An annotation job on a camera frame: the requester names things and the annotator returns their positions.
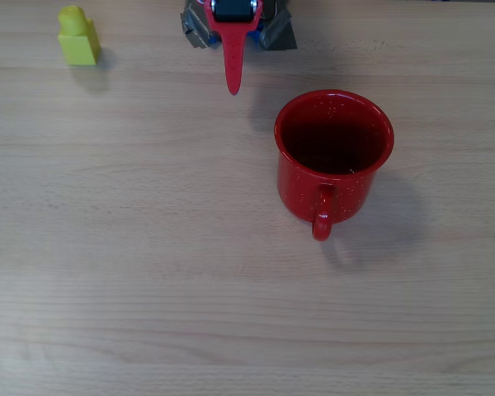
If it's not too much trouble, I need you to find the red speckled enamel mug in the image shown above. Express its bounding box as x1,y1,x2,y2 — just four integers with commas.
273,89,396,243

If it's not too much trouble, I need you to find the yellow-green toy block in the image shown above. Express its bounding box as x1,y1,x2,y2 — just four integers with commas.
57,4,102,67

